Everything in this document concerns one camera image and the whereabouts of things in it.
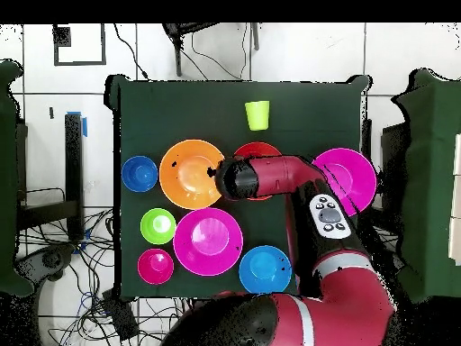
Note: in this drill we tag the large orange bowl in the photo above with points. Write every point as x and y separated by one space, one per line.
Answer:
187 194

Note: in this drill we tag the orange-red bowl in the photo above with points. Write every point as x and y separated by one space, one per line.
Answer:
257 149

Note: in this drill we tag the green cup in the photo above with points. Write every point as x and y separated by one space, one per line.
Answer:
257 115

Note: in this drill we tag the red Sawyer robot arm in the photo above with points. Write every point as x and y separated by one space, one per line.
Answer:
342 306

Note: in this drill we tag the large pink bowl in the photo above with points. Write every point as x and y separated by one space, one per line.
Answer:
354 173
208 241

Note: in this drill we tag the small green bowl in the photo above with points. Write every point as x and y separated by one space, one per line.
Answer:
158 225

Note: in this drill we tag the light blue bowl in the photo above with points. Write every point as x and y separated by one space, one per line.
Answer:
264 270

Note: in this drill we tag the small dark blue bowl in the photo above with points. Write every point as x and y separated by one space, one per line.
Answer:
139 173

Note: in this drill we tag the dark green tablecloth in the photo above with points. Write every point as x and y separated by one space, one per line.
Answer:
180 108

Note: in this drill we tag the small crimson bowl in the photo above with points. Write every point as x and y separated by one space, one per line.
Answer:
155 265

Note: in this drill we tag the blue tape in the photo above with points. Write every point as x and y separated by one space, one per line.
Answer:
84 128

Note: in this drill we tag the black bench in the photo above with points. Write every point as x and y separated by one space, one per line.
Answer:
74 162

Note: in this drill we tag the black power brick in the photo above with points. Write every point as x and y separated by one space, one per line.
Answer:
120 317

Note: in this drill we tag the grey office chair base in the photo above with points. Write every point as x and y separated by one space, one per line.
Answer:
50 259

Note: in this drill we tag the small black marker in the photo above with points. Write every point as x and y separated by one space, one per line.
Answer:
51 112

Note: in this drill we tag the green-covered side table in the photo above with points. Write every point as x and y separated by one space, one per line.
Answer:
7 180
432 180

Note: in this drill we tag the white boxes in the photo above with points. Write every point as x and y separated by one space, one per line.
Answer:
456 198

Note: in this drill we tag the black square frame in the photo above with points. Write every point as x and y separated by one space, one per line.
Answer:
62 36

